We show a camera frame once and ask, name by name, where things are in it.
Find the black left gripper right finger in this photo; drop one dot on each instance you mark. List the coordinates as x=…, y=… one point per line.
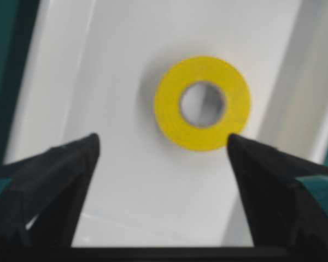
x=279, y=210

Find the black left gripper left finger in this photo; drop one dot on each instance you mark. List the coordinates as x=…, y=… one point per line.
x=41, y=197

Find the yellow tape roll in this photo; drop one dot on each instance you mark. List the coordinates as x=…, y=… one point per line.
x=230, y=85

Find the green table cloth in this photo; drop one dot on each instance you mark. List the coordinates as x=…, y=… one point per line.
x=0, y=68

